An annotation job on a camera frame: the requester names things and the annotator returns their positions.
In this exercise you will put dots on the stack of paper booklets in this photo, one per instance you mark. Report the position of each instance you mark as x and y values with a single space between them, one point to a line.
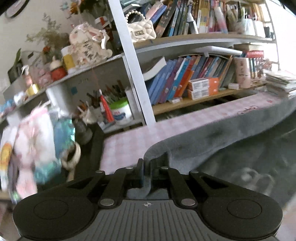
280 84

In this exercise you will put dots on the yellow tape roll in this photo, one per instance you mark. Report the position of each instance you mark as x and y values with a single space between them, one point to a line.
32 90

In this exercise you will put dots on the pink wrapped flower bouquet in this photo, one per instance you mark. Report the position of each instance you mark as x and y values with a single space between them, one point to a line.
36 151

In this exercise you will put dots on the white power adapter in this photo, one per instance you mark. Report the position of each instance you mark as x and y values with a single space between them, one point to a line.
233 86

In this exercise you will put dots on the round wall clock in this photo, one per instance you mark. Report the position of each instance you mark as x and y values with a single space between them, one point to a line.
15 9

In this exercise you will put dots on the white bar desk lamp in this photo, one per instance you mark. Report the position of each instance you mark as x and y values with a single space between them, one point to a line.
210 50

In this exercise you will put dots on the orange white medicine box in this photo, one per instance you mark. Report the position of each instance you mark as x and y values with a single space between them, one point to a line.
202 83
201 93

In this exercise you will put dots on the white jar green lid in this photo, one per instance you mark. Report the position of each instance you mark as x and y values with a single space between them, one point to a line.
121 112

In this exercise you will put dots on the orange white medicine box upper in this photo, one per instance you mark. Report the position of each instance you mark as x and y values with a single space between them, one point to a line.
202 83

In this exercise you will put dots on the white spray bottle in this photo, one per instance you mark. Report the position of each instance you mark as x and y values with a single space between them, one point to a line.
192 24

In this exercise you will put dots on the pink cartoon desk mat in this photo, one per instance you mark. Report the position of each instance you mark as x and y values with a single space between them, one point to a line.
175 129

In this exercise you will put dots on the pink cartoon cylinder tin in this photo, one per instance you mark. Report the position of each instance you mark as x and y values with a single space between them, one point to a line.
242 72

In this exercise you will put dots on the white quilted pearl handbag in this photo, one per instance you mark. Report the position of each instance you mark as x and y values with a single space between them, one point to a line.
142 30

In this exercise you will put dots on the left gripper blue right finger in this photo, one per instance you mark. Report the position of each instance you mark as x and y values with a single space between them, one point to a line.
170 179

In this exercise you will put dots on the floral rabbit figurine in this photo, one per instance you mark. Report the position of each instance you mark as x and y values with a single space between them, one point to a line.
88 45

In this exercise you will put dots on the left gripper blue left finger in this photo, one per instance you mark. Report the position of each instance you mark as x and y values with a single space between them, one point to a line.
116 185

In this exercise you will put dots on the orange white medicine box lower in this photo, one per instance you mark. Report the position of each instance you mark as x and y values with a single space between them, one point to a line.
201 93

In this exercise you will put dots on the grey fleece garment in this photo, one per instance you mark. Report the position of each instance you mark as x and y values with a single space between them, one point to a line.
255 150

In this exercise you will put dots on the dark round pot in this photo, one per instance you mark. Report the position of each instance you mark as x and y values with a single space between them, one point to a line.
83 134

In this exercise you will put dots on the red round jar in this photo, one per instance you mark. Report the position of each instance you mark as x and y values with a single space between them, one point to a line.
57 69

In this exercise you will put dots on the pink blue gradient bottle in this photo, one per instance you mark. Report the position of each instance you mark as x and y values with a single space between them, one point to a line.
220 20

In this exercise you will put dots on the red tassel pendant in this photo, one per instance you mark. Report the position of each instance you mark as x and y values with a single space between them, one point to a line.
106 108

